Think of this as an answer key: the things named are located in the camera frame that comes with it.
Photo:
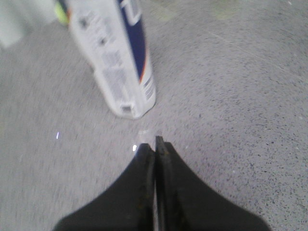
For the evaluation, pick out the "white blue Wilson tennis can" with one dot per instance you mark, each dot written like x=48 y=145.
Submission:
x=110 y=35

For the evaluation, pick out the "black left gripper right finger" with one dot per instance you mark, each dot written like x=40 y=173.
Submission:
x=186 y=203

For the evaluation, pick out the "yellow tennis ball near left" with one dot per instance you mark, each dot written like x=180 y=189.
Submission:
x=62 y=12

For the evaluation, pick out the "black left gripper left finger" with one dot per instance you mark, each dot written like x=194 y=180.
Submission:
x=127 y=205

